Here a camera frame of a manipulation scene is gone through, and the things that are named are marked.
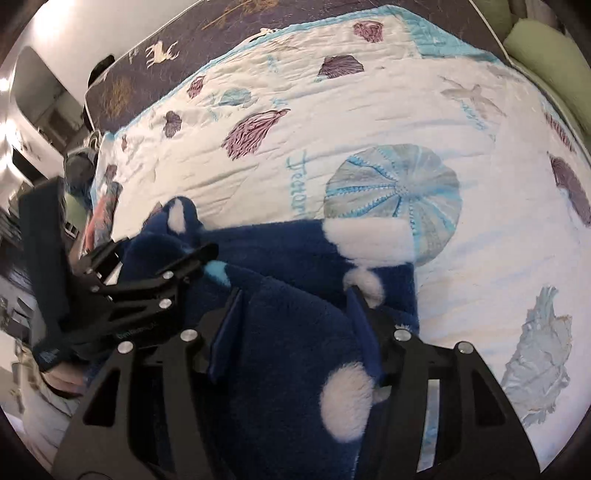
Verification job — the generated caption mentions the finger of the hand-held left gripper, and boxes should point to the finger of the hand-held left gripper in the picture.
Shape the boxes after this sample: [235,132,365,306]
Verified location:
[92,242,220,324]
[81,237,134,282]

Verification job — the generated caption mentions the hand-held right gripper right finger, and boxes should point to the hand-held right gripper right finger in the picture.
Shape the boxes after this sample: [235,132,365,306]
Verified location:
[346,286,542,480]

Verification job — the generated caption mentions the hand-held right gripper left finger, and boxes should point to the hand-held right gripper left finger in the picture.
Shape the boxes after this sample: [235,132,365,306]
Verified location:
[51,287,245,480]

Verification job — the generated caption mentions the blue fleece white-spotted garment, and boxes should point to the blue fleece white-spotted garment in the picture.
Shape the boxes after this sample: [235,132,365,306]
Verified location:
[113,196,421,480]

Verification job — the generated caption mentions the red patterned cloth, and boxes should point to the red patterned cloth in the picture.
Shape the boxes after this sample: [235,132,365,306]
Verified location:
[83,164,123,254]

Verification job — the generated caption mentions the green cloth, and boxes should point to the green cloth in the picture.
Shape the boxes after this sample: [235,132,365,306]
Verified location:
[65,191,90,227]

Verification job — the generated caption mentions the dark teal bundle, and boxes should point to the dark teal bundle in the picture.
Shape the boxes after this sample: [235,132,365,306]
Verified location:
[64,148,100,197]

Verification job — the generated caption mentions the black object behind bed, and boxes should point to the black object behind bed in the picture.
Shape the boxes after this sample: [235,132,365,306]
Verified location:
[88,55,116,86]

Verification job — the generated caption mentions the dark deer print bedsheet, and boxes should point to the dark deer print bedsheet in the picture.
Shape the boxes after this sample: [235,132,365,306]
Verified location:
[83,0,509,134]

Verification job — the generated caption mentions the white seashell print quilt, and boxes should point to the white seashell print quilt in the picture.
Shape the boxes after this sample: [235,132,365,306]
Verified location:
[90,4,591,472]

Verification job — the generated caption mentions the green pillow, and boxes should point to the green pillow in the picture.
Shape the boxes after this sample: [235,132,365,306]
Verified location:
[473,0,518,35]
[503,18,591,153]

